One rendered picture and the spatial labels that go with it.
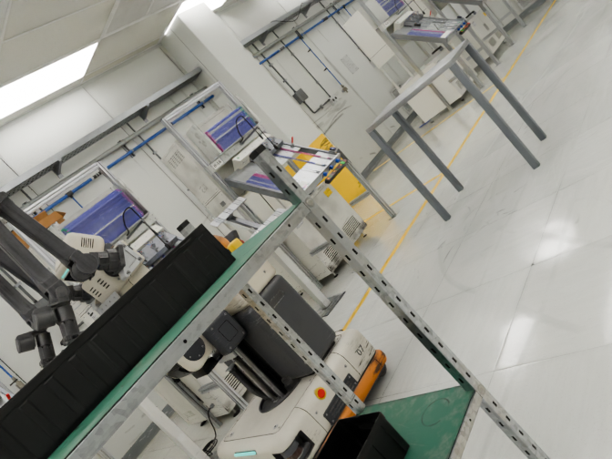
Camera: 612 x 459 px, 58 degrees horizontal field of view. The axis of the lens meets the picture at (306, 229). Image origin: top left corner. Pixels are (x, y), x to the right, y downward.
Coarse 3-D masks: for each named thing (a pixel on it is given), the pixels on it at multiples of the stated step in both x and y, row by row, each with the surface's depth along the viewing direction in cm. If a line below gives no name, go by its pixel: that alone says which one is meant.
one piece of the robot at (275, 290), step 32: (256, 288) 229; (288, 288) 237; (256, 320) 225; (288, 320) 232; (320, 320) 240; (256, 352) 241; (288, 352) 228; (320, 352) 234; (256, 384) 247; (288, 384) 239
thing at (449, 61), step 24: (456, 48) 334; (432, 72) 329; (456, 72) 308; (408, 96) 327; (480, 96) 309; (504, 96) 344; (504, 120) 313; (528, 120) 345; (384, 144) 351; (408, 168) 355
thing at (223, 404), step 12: (228, 372) 365; (168, 384) 377; (192, 384) 357; (240, 384) 366; (168, 396) 390; (180, 396) 379; (204, 396) 359; (216, 396) 354; (228, 396) 358; (180, 408) 392; (192, 408) 381; (216, 408) 361; (228, 408) 355; (192, 420) 394; (204, 420) 382
